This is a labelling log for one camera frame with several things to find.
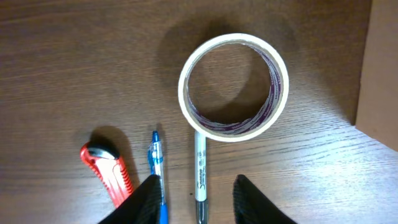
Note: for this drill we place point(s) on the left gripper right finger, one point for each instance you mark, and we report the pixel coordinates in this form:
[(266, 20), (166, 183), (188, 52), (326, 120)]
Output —
[(251, 206)]

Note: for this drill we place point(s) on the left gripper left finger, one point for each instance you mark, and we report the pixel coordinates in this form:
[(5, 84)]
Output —
[(141, 207)]

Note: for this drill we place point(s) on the red utility knife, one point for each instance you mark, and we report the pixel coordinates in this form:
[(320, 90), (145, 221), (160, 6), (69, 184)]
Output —
[(108, 165)]

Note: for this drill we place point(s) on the blue ballpoint pen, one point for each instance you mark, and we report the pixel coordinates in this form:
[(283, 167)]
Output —
[(156, 164)]

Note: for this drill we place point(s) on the black permanent marker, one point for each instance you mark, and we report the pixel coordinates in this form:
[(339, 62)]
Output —
[(200, 179)]

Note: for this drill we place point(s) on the white masking tape roll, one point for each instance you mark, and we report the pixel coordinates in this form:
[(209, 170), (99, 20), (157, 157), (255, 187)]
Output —
[(270, 110)]

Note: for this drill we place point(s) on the brown cardboard box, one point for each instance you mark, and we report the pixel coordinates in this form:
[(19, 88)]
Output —
[(377, 105)]

